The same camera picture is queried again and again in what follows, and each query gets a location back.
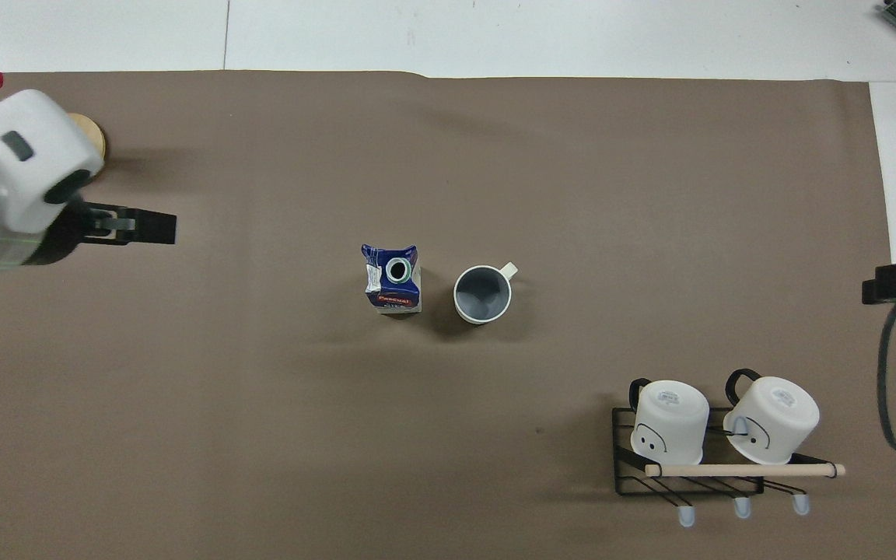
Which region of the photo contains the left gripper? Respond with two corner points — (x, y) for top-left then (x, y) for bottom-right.
(26, 198), (107, 268)

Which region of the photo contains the blue milk carton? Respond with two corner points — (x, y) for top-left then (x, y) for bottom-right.
(361, 244), (423, 315)

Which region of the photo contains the wooden stand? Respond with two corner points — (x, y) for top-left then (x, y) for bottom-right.
(0, 86), (108, 163)

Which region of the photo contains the white mug with grey inside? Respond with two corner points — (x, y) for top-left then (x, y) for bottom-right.
(453, 262), (520, 325)

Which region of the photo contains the white mug with black handle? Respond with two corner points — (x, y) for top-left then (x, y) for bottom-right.
(722, 368), (821, 467)
(628, 378), (711, 468)

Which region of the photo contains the black wire rack with wooden bar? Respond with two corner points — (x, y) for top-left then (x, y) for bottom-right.
(611, 405), (847, 530)

